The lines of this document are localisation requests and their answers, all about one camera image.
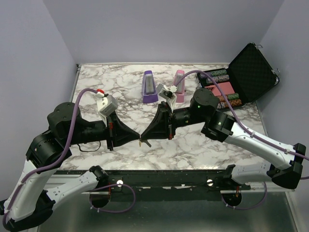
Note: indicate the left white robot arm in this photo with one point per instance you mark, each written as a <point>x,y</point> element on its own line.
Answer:
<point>31,204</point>

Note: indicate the purple metronome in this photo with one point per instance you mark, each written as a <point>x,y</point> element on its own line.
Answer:
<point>148,89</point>

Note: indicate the black poker chip case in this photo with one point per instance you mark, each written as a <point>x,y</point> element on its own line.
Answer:
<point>250,75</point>

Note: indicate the pink metronome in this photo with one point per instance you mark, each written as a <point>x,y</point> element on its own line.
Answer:
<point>180,87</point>

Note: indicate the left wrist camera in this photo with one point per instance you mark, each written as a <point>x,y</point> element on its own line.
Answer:
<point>106,105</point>

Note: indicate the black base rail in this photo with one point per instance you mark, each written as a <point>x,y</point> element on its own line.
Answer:
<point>168,185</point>

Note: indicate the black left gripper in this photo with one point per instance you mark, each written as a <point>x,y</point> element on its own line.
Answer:
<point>118,133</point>

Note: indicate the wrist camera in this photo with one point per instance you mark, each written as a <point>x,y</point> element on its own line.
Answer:
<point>168,93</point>
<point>106,105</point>

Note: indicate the pink card deck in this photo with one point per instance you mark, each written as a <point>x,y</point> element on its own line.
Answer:
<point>227,88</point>

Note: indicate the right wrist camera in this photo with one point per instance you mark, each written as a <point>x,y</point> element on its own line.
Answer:
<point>168,93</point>

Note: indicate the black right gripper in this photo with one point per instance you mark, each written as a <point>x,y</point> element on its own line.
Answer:
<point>162,126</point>

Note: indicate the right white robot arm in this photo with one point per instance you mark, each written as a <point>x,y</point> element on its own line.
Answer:
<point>282,163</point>

